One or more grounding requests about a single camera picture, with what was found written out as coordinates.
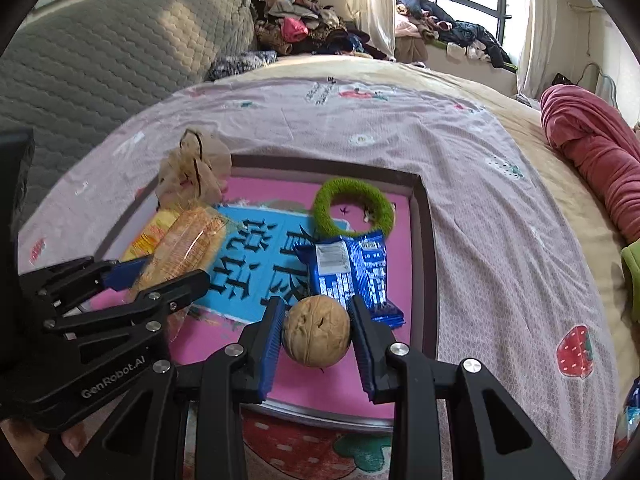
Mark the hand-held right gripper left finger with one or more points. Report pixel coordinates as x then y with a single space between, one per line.
269 345

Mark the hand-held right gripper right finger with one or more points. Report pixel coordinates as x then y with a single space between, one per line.
362 355

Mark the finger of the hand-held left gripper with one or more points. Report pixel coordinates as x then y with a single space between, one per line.
170 290
125 274

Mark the yellow cake packet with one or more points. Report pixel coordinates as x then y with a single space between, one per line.
150 237

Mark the orange cracker packet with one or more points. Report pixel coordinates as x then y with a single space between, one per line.
185 245

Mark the walnut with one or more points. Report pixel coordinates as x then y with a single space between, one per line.
315 332

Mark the blue snack packet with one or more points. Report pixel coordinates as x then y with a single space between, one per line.
350 270

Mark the dark shallow tray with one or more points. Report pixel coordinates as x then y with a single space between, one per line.
425 260

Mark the person's left hand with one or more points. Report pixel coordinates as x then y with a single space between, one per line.
20 435

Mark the pink and blue book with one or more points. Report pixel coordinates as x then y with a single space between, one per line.
325 385

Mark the purple strawberry printed blanket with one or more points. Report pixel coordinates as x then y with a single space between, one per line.
500 240

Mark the grey quilted headboard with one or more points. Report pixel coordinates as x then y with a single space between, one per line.
100 60

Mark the dark floral cloth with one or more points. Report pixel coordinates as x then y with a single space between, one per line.
235 66

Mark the green fleece blanket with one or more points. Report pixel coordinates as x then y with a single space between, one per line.
632 280

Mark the pile of mixed clothes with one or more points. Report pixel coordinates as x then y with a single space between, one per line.
300 25

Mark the pink quilt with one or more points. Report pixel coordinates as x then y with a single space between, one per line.
590 130

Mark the clothes heap on windowsill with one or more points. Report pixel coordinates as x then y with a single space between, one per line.
450 25

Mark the cream curtain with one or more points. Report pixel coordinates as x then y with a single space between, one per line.
370 0
537 20

